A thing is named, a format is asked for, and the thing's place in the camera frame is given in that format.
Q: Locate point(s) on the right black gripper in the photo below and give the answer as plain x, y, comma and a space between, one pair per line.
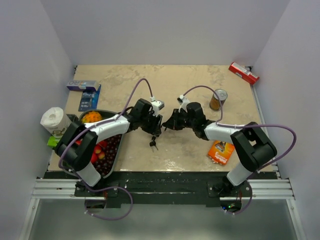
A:
173, 123

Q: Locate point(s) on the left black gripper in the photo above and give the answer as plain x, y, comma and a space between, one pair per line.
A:
154, 129

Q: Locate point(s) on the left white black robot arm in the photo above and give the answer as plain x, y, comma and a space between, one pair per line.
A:
80, 139

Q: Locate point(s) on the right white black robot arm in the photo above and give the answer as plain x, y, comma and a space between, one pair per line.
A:
253, 147

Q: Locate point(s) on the grey fruit tray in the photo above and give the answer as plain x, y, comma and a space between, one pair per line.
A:
106, 115

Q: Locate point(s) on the tin can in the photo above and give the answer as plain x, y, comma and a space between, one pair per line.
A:
218, 99

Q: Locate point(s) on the orange flower pineapple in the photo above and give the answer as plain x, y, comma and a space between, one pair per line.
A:
91, 116

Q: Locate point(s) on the blue blister pack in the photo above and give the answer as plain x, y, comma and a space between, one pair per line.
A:
89, 100

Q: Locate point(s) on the small peach fruits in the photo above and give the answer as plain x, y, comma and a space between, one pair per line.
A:
99, 151

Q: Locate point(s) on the orange blister pack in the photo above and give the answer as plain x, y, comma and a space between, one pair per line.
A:
220, 152

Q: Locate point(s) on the purple grapes bunch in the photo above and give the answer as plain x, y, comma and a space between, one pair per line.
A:
104, 166

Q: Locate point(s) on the blue white box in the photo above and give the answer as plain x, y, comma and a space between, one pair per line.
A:
83, 85

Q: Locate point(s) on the paper towel roll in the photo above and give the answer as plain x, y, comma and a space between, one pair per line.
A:
55, 121

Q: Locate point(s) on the red cardboard box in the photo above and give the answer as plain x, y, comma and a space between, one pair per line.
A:
243, 73

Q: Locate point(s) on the green box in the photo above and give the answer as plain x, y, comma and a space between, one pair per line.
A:
53, 142

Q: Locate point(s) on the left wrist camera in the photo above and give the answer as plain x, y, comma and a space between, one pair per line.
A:
157, 105

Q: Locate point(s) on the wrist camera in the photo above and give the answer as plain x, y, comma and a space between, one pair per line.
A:
183, 102
157, 105

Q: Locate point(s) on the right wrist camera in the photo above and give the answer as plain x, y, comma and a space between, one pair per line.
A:
183, 102

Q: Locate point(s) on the aluminium rail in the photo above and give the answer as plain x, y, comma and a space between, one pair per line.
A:
262, 189

